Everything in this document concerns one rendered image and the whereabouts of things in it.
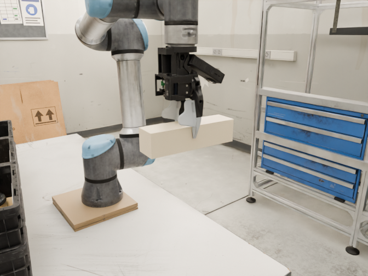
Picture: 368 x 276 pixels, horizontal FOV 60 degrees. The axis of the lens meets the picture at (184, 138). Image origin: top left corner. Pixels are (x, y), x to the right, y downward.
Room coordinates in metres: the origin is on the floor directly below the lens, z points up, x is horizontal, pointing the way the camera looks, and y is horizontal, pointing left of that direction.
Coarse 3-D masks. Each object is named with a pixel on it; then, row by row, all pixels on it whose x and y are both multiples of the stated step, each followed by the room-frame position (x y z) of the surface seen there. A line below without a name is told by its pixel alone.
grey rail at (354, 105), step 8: (264, 88) 2.32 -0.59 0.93; (272, 88) 2.32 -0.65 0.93; (272, 96) 2.22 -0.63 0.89; (280, 96) 2.17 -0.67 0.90; (288, 96) 2.12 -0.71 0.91; (296, 96) 2.07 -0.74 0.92; (304, 96) 2.03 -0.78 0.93; (312, 96) 2.00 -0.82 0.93; (320, 96) 2.00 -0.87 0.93; (328, 96) 2.00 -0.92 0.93; (320, 104) 1.94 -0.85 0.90; (328, 104) 1.90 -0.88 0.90; (336, 104) 1.86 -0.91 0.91; (344, 104) 1.82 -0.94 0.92; (352, 104) 1.79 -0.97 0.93; (360, 104) 1.76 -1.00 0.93
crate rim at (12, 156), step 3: (3, 138) 1.15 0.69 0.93; (6, 138) 1.15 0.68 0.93; (9, 138) 1.15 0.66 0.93; (12, 138) 1.15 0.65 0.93; (9, 141) 1.11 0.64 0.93; (12, 141) 1.11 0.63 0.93; (9, 144) 1.08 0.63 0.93; (12, 144) 1.08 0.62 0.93; (9, 147) 1.04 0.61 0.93; (12, 147) 1.04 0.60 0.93; (12, 150) 1.01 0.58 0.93; (12, 153) 1.02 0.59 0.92; (12, 156) 0.99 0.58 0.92; (15, 156) 1.01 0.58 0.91; (12, 159) 0.93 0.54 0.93; (15, 159) 0.93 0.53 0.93; (9, 162) 0.90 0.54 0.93; (12, 162) 0.90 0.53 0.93; (15, 162) 0.92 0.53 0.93
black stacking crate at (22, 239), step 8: (8, 168) 0.88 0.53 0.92; (0, 176) 0.87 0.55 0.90; (8, 176) 0.88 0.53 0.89; (0, 184) 0.87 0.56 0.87; (8, 184) 0.88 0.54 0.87; (0, 192) 0.86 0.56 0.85; (8, 192) 0.87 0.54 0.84; (16, 216) 0.65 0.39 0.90; (0, 224) 0.63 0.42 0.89; (8, 224) 0.64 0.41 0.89; (16, 224) 0.65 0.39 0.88; (0, 232) 0.63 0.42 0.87; (8, 232) 0.63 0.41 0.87; (16, 232) 0.64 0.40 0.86; (24, 232) 0.69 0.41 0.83; (0, 240) 0.63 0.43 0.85; (8, 240) 0.63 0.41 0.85; (16, 240) 0.64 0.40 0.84; (24, 240) 0.66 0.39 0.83; (0, 248) 0.62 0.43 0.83; (8, 248) 0.63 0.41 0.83; (16, 248) 0.63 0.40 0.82
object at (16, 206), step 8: (0, 168) 0.87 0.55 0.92; (16, 168) 0.88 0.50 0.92; (16, 176) 0.80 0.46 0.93; (16, 184) 0.75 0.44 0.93; (16, 192) 0.71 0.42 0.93; (16, 200) 0.67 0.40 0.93; (0, 208) 0.63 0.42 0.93; (8, 208) 0.63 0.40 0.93; (16, 208) 0.64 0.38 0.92; (0, 216) 0.62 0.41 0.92; (8, 216) 0.63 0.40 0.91
